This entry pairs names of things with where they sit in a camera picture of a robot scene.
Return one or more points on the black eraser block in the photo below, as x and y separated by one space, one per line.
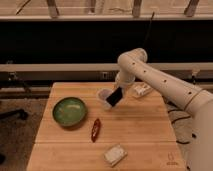
115 97

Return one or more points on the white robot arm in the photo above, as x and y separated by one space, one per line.
188 97

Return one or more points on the translucent ceramic cup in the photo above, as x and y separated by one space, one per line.
102 95

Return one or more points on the white wrapped packet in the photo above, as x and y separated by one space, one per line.
141 90

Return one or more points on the red chili pepper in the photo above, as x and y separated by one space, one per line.
95 129

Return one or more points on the green bowl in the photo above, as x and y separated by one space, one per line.
69 111

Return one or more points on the white sponge block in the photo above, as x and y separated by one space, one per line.
114 155

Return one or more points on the black office chair base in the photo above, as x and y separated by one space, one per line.
20 113

